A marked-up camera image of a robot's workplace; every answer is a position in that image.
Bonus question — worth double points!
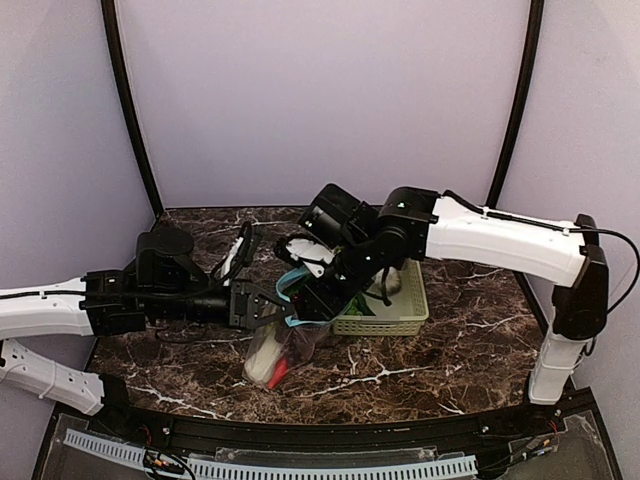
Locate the clear zip top bag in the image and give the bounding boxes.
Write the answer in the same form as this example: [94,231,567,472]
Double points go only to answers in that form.
[242,267,331,390]

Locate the green toy leafy vegetable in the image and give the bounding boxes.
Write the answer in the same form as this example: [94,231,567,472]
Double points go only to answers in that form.
[243,277,311,384]

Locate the red toy chili pepper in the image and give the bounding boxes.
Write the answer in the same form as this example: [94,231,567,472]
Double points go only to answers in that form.
[268,357,289,390]

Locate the dark red toy grapes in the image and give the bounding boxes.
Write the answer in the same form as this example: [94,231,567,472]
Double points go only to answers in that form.
[286,325,328,369]

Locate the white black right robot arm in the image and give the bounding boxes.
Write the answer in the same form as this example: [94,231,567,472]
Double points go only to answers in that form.
[294,183,639,406]

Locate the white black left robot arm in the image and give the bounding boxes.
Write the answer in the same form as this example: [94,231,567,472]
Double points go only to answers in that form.
[1,226,294,416]

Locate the green toy grapes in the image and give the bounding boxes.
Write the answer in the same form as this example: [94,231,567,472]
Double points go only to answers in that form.
[345,294,375,317]

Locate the pale green plastic basket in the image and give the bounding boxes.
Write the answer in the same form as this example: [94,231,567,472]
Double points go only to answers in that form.
[332,260,429,336]

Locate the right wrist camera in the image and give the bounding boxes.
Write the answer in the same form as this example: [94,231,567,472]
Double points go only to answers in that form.
[274,236,334,278]

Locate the black front frame rail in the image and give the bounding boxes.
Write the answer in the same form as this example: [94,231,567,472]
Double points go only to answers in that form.
[129,408,528,453]

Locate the white slotted cable duct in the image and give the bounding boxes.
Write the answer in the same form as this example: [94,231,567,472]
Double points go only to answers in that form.
[63,428,478,479]

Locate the black frame left post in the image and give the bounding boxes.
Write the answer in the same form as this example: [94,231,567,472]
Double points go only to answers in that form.
[100,0,165,219]

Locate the black frame post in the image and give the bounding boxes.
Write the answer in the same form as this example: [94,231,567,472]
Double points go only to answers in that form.
[100,0,165,219]
[485,0,545,208]

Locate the black frame right post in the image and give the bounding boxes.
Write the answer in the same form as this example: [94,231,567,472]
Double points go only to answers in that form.
[485,0,545,208]

